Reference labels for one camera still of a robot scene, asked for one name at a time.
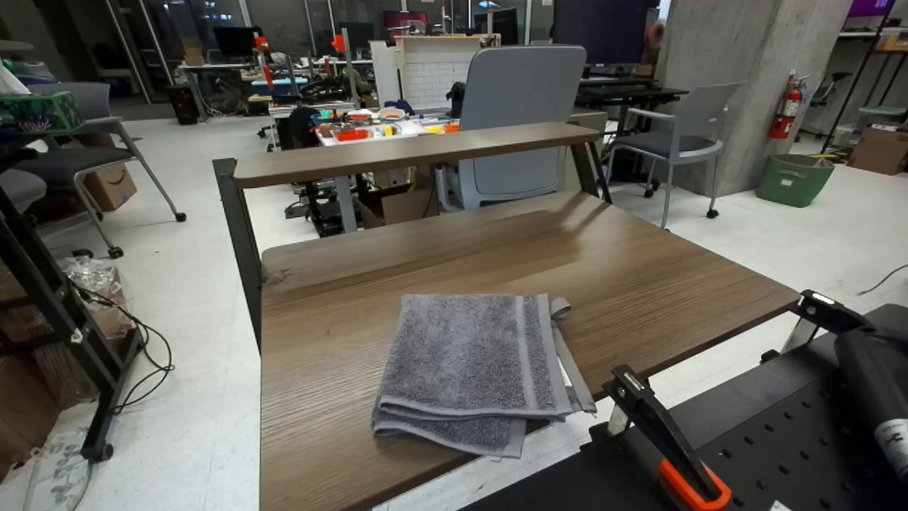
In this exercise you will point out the grey towel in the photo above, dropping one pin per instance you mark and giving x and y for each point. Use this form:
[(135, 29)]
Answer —
[(473, 372)]

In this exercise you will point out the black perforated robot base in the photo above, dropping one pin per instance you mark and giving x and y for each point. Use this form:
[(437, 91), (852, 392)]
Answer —
[(785, 435)]

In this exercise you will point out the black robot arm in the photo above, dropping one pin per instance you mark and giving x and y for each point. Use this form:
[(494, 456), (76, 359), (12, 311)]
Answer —
[(874, 365)]

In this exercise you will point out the cluttered white work table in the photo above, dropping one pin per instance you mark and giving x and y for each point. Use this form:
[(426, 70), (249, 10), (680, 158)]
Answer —
[(348, 125)]

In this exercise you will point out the wooden raised desk shelf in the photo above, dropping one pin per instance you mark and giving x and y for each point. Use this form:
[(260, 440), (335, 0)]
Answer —
[(345, 159)]

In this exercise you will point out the grey office chair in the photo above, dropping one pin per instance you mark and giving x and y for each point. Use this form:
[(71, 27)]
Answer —
[(515, 87)]

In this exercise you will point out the black orange bar clamp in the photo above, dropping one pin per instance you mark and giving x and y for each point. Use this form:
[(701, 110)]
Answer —
[(683, 473)]

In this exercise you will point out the grey metal side chair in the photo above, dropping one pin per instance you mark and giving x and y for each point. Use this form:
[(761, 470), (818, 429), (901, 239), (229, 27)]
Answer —
[(684, 134)]

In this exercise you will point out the green plastic bin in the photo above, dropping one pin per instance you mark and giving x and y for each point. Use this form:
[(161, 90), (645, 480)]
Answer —
[(792, 179)]

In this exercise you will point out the cardboard box under chair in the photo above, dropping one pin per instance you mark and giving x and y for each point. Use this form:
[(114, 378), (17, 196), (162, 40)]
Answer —
[(113, 186)]

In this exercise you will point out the red fire extinguisher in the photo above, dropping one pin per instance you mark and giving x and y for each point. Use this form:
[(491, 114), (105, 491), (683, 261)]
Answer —
[(786, 110)]

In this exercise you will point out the black metal clamp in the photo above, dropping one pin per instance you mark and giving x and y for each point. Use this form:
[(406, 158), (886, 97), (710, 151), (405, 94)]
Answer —
[(815, 314)]

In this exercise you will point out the grey chair at left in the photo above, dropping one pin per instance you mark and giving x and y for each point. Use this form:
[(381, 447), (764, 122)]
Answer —
[(84, 139)]

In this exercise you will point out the cardboard box right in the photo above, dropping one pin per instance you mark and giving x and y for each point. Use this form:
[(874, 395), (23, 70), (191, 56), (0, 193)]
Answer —
[(883, 151)]

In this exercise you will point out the black metal stand frame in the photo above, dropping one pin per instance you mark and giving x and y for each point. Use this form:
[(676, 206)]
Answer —
[(69, 321)]

